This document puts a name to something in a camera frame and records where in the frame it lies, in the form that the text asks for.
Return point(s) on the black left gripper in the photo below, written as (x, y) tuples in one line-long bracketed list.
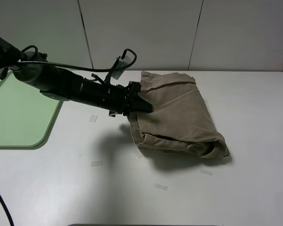
[(131, 102)]

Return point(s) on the khaki shorts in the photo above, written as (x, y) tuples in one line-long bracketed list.
[(180, 120)]

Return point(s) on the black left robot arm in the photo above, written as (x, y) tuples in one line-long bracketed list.
[(73, 83)]

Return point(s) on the clear tape strip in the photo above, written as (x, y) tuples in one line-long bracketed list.
[(161, 187), (206, 172), (93, 118), (137, 153), (96, 163)]

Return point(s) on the green plastic tray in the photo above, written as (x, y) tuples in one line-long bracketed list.
[(26, 116)]

